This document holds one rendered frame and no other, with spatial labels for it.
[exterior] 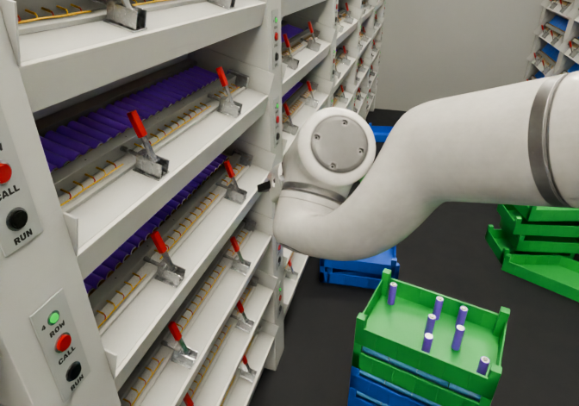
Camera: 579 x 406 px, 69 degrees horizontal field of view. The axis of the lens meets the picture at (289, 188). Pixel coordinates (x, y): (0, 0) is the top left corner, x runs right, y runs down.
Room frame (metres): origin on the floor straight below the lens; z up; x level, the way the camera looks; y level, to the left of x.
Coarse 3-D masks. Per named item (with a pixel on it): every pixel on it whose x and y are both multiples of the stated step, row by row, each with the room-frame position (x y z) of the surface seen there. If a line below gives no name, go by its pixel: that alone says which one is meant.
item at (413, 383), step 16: (368, 368) 0.67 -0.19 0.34; (384, 368) 0.65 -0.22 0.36; (400, 368) 0.68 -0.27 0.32; (400, 384) 0.63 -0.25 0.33; (416, 384) 0.61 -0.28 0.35; (432, 384) 0.60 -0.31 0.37; (448, 384) 0.63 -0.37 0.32; (432, 400) 0.59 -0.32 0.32; (448, 400) 0.58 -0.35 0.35; (464, 400) 0.56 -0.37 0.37; (480, 400) 0.55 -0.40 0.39
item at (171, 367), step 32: (256, 224) 0.93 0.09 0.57; (224, 256) 0.78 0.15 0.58; (256, 256) 0.83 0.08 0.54; (224, 288) 0.71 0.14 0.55; (192, 320) 0.60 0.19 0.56; (224, 320) 0.63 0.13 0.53; (160, 352) 0.53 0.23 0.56; (192, 352) 0.52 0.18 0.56; (128, 384) 0.44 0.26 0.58; (160, 384) 0.47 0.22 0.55
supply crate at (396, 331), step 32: (384, 288) 0.84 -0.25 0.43; (416, 288) 0.82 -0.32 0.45; (384, 320) 0.75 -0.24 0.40; (416, 320) 0.75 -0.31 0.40; (448, 320) 0.75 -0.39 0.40; (480, 320) 0.74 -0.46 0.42; (384, 352) 0.65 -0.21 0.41; (416, 352) 0.62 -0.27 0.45; (448, 352) 0.66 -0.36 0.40; (480, 352) 0.66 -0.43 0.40; (480, 384) 0.56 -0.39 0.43
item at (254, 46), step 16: (272, 0) 0.96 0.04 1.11; (256, 32) 0.93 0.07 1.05; (208, 48) 0.96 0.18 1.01; (224, 48) 0.95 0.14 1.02; (240, 48) 0.94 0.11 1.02; (256, 48) 0.93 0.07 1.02; (256, 64) 0.93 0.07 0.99; (272, 96) 0.95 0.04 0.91; (272, 112) 0.94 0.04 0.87; (256, 128) 0.93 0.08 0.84; (272, 128) 0.94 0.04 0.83; (256, 144) 0.93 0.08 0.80; (272, 144) 0.94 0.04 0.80; (256, 208) 0.93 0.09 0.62; (272, 208) 0.93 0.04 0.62; (272, 240) 0.92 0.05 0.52; (272, 256) 0.92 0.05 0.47; (272, 272) 0.92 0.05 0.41; (272, 304) 0.92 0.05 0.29; (272, 320) 0.92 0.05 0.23; (272, 352) 0.93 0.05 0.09; (272, 368) 0.93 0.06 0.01
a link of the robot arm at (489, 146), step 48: (480, 96) 0.30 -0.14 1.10; (528, 96) 0.27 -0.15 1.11; (384, 144) 0.34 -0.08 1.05; (432, 144) 0.30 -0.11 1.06; (480, 144) 0.27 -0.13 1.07; (528, 144) 0.24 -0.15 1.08; (288, 192) 0.41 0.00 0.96; (384, 192) 0.31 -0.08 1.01; (432, 192) 0.30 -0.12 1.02; (480, 192) 0.27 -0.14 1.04; (528, 192) 0.24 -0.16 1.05; (288, 240) 0.37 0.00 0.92; (336, 240) 0.32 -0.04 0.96; (384, 240) 0.32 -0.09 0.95
